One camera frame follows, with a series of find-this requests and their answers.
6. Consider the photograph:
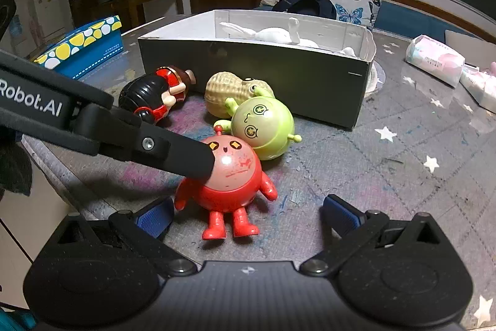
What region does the black backpack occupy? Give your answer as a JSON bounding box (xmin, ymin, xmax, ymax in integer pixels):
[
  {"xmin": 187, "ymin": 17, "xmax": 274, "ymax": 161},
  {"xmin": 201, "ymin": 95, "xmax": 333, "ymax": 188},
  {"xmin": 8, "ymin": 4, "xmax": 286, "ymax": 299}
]
[{"xmin": 271, "ymin": 0, "xmax": 338, "ymax": 20}]

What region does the white rabbit toy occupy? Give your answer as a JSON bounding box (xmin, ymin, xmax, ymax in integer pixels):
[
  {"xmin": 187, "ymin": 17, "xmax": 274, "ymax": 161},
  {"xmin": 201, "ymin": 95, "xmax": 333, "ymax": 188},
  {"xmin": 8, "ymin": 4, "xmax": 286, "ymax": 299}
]
[{"xmin": 220, "ymin": 21, "xmax": 292, "ymax": 43}]

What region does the green round toy figure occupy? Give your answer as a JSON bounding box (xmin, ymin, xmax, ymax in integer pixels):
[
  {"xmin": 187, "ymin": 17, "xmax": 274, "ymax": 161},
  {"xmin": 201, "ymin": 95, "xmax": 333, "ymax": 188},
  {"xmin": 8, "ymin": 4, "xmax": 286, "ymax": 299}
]
[{"xmin": 213, "ymin": 85, "xmax": 303, "ymax": 161}]

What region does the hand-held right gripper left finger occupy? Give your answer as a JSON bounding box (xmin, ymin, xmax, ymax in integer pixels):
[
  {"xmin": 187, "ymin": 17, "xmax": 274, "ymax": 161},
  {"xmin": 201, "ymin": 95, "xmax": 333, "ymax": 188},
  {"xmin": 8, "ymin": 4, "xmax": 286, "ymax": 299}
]
[{"xmin": 58, "ymin": 196, "xmax": 197, "ymax": 276}]

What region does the red round toy figure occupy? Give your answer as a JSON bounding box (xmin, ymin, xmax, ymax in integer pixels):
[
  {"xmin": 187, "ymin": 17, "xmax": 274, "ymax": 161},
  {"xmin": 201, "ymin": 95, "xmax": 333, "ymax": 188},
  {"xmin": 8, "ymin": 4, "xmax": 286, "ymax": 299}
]
[{"xmin": 174, "ymin": 125, "xmax": 279, "ymax": 242}]

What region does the black-haired doll figure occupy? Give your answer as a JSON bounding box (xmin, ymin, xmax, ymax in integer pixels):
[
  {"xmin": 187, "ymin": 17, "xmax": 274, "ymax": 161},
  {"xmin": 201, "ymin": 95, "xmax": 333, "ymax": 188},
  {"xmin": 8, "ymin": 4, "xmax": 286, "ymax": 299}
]
[{"xmin": 118, "ymin": 65, "xmax": 196, "ymax": 128}]

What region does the butterfly print pillow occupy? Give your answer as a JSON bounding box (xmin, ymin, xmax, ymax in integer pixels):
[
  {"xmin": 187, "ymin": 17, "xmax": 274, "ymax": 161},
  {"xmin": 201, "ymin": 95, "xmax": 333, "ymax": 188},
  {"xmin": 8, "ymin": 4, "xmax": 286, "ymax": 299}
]
[{"xmin": 304, "ymin": 0, "xmax": 382, "ymax": 30}]

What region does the white goose toy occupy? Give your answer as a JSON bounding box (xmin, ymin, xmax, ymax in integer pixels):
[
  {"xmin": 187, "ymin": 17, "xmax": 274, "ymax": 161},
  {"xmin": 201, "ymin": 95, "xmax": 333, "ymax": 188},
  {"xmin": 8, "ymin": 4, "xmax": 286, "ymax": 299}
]
[{"xmin": 289, "ymin": 18, "xmax": 321, "ymax": 49}]

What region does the pink tissue pack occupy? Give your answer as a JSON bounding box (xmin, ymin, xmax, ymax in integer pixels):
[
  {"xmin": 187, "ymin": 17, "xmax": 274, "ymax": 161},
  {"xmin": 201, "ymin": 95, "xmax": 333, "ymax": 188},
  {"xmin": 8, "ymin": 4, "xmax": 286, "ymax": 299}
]
[
  {"xmin": 405, "ymin": 35, "xmax": 466, "ymax": 87},
  {"xmin": 459, "ymin": 61, "xmax": 496, "ymax": 109}
]

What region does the white refrigerator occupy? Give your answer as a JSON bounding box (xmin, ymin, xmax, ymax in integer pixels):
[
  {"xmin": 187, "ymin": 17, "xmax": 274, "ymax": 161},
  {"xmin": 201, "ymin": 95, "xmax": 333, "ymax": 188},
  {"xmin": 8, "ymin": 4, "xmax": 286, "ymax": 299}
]
[{"xmin": 31, "ymin": 0, "xmax": 67, "ymax": 38}]

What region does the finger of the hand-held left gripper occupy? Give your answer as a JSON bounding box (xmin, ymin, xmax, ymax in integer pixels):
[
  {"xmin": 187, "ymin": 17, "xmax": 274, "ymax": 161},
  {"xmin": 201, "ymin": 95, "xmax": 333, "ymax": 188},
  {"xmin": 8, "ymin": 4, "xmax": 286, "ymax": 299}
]
[{"xmin": 73, "ymin": 105, "xmax": 216, "ymax": 187}]

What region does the white plate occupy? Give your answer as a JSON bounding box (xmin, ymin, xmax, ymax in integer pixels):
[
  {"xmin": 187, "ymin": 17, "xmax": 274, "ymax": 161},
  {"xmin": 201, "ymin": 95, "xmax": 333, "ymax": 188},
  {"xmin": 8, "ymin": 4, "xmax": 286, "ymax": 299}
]
[{"xmin": 364, "ymin": 63, "xmax": 387, "ymax": 96}]

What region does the blue sofa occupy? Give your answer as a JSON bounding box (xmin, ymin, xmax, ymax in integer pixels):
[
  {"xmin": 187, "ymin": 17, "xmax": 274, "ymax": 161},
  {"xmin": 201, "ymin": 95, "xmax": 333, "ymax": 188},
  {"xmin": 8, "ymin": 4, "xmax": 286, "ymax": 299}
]
[{"xmin": 372, "ymin": 1, "xmax": 485, "ymax": 42}]

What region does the peanut toy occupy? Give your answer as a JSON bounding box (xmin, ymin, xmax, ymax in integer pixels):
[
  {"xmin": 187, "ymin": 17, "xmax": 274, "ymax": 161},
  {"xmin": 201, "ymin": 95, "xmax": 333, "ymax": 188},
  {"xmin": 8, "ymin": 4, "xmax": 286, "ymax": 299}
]
[{"xmin": 204, "ymin": 72, "xmax": 276, "ymax": 118}]

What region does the blue dotted tissue box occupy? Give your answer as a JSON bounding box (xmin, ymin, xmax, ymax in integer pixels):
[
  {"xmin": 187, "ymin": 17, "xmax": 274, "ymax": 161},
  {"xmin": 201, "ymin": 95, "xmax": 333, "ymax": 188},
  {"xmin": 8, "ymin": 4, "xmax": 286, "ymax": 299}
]
[{"xmin": 33, "ymin": 15, "xmax": 125, "ymax": 81}]

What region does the grey cardboard box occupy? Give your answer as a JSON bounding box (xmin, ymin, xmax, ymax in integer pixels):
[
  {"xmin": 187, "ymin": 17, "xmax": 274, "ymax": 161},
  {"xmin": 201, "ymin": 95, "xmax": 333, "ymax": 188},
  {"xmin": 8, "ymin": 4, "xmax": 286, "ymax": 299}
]
[{"xmin": 137, "ymin": 9, "xmax": 377, "ymax": 130}]

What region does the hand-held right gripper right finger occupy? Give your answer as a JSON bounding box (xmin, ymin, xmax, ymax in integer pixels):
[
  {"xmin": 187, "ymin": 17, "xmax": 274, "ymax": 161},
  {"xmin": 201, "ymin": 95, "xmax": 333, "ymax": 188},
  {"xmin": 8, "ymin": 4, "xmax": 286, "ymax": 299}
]
[{"xmin": 300, "ymin": 194, "xmax": 443, "ymax": 276}]

